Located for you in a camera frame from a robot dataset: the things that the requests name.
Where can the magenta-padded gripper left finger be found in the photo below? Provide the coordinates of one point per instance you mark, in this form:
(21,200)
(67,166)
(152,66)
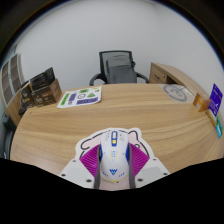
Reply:
(75,171)

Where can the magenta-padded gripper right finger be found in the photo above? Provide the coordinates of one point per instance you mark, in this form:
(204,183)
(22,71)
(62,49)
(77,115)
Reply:
(151,170)

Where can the green purple sticker sheet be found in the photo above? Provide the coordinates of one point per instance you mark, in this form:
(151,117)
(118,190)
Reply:
(80,97)

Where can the grey shelf unit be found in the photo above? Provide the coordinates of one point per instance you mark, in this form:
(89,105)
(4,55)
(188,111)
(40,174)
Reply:
(10,78)

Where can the white blue yellow computer mouse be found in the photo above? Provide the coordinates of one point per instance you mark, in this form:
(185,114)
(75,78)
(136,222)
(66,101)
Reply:
(114,156)

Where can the purple stand-up pouch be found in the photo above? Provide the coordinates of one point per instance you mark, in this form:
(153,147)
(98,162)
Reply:
(216,98)

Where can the black ribbed box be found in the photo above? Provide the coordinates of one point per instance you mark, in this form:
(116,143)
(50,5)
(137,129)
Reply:
(41,79)

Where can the black mesh office chair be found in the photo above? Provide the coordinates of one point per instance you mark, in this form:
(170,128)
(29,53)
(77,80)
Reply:
(115,53)

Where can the green flat packet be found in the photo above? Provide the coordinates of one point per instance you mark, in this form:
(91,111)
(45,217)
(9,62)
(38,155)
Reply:
(219,127)

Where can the wooden side desk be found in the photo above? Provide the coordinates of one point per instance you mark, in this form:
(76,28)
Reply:
(170,73)

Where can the dark brown carton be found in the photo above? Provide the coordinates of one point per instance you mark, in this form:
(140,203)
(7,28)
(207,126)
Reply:
(48,94)

